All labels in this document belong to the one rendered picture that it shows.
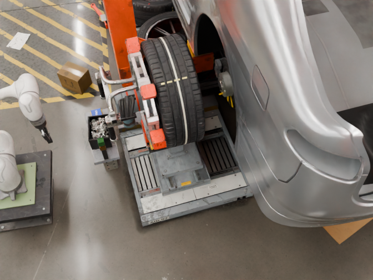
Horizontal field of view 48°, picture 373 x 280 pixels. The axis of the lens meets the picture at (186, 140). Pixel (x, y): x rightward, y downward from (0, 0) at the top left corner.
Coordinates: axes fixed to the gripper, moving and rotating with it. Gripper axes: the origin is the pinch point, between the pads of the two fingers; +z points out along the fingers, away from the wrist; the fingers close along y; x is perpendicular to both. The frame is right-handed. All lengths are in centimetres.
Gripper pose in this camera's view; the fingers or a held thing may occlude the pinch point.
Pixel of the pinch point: (49, 139)
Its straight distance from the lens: 275.6
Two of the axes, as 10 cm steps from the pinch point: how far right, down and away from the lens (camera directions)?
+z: 0.3, 5.3, 8.5
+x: 9.4, -2.9, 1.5
